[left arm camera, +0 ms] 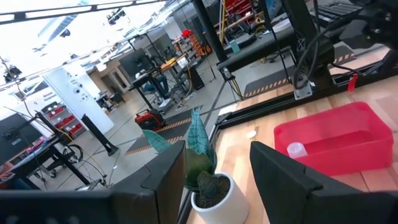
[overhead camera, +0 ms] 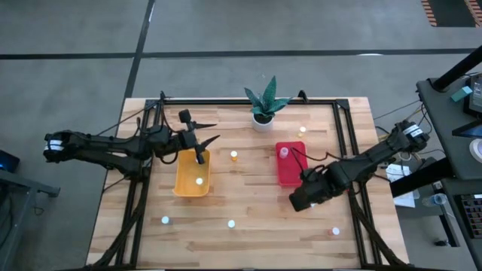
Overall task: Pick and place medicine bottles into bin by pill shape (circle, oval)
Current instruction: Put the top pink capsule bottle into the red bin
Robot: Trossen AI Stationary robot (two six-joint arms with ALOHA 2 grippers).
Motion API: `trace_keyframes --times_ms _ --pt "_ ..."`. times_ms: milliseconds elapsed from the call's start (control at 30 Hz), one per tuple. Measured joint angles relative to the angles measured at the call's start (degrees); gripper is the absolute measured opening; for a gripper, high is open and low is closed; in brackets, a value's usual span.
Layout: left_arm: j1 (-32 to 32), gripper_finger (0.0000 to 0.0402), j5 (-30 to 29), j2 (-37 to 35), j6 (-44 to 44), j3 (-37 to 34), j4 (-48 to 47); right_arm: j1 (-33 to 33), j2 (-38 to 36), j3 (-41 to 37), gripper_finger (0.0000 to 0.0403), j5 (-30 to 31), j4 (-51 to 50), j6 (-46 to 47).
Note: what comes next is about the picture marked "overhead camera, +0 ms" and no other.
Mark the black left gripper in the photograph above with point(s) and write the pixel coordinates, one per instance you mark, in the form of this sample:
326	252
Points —
187	140

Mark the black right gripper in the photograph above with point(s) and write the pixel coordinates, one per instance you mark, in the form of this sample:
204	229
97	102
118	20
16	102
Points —
310	193

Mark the orange medicine bottle white cap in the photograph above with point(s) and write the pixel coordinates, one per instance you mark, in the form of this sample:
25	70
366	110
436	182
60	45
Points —
233	154

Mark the red medicine bottle white cap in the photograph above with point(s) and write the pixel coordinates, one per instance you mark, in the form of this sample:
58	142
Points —
335	231

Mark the pale pink medicine bottle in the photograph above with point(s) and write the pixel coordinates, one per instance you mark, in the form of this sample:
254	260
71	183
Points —
283	152

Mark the yellow medicine bottle white cap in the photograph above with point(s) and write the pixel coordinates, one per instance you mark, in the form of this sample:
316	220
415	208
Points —
302	130

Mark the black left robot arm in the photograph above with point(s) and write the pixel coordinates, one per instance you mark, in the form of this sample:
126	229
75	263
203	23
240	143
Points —
113	148

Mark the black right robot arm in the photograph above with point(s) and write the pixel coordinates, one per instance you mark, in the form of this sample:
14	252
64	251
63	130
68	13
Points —
369	158

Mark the red plastic bin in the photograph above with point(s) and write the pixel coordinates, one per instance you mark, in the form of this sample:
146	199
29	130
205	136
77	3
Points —
290	169

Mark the yellow plastic bin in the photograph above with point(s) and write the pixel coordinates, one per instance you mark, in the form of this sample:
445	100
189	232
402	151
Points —
188	184

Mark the snake plant in white pot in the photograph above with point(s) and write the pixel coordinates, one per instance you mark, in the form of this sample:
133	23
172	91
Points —
262	122

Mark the white paper sheet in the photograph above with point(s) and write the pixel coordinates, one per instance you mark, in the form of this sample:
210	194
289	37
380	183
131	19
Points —
399	175

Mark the black diagonal beam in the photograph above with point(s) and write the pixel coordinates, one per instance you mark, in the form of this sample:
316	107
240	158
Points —
421	177

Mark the clear water bottle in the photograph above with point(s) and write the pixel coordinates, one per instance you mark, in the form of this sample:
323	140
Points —
435	199

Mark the small black floor object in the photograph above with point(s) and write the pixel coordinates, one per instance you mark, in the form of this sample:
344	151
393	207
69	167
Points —
440	242

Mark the grey side desk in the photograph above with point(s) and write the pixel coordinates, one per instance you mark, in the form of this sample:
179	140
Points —
437	120

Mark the black keyboard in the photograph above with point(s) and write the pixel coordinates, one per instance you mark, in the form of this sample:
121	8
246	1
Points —
472	214

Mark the white tape roll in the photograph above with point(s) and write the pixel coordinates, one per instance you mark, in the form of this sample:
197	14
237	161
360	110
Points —
472	148

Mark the dark laptop blue screen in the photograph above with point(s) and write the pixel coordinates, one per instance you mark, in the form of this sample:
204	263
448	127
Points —
470	130

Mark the teal block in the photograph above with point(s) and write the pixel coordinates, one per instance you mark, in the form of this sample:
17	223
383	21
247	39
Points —
461	93

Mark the grey metal cart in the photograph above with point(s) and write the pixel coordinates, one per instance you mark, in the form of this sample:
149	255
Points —
30	186

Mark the black slanted pole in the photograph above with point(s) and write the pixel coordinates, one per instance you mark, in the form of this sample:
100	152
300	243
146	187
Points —
459	69

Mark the tablet screen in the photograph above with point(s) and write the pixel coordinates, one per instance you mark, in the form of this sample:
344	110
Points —
477	94

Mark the blue-lit black device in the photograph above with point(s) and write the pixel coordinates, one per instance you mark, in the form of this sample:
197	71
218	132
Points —
7	160

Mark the black mat orange striped border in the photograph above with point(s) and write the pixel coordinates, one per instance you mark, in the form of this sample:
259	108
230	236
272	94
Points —
452	13

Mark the black aluminium table frame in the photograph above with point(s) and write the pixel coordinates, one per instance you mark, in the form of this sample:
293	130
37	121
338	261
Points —
226	101

